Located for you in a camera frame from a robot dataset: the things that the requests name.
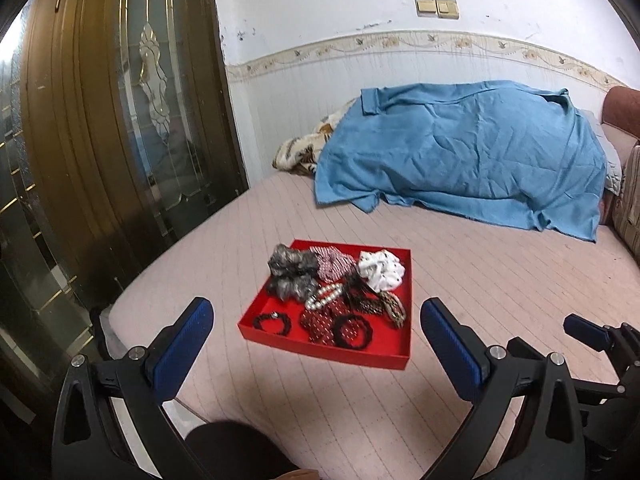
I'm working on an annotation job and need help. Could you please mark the pink white striped scrunchie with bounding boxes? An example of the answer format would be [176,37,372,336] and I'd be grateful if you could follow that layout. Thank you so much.
[309,245,358,283]

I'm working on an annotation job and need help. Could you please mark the brown patterned blanket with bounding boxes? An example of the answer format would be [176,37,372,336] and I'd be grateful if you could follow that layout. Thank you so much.
[272,102,361,177]

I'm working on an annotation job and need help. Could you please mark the white spotted scrunchie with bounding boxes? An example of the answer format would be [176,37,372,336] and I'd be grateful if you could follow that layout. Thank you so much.
[356,249,405,292]

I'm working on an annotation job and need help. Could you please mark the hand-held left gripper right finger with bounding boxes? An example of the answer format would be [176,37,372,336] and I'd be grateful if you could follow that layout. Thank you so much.
[420,297,588,480]

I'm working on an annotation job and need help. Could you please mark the black lace scrunchie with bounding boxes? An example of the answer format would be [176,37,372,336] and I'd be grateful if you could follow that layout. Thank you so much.
[342,272,381,311]

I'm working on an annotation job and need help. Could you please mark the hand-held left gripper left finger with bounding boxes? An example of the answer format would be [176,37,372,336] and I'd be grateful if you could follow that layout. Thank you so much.
[50,296,216,480]

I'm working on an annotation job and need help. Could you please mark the wooden door with glass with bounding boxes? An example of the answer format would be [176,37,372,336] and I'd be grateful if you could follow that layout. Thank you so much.
[0,0,251,411]

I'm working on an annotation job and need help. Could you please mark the blue cloth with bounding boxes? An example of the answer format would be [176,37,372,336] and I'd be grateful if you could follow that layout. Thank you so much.
[314,80,608,242]

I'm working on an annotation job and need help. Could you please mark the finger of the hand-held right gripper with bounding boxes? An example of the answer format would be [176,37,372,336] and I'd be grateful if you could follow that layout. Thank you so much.
[563,313,640,386]
[572,377,640,409]

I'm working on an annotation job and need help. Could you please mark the red tray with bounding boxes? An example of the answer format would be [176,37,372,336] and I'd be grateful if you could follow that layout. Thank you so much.
[237,239,413,372]

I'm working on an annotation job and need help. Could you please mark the black beaded bracelet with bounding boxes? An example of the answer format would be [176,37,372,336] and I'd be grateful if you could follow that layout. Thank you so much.
[332,314,375,350]
[252,311,293,335]

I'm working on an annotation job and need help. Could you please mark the brass light switch plate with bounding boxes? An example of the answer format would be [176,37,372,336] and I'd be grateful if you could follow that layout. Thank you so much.
[416,0,460,20]

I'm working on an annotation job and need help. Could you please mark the dark red dashed scrunchie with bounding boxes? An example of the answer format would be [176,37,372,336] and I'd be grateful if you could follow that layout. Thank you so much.
[299,307,341,345]

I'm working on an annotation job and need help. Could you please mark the person's leg in dark trousers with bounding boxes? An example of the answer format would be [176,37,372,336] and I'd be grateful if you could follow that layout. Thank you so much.
[182,420,321,480]

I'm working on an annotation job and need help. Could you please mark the grey furry scrunchie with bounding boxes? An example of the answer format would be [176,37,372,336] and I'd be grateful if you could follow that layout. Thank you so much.
[267,244,321,278]
[267,274,318,303]

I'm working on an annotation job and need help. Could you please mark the leopard print scrunchie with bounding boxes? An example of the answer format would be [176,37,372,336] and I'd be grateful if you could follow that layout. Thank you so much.
[377,290,407,330]

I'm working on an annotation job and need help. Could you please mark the white pillow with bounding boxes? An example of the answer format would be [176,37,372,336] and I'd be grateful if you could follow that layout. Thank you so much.
[580,110,623,196]

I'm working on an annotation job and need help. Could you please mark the white pearl bracelet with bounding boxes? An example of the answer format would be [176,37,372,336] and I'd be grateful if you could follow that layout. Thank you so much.
[305,282,345,311]

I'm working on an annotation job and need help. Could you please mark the striped pillow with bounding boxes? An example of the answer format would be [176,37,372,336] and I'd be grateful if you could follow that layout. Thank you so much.
[612,145,640,246]

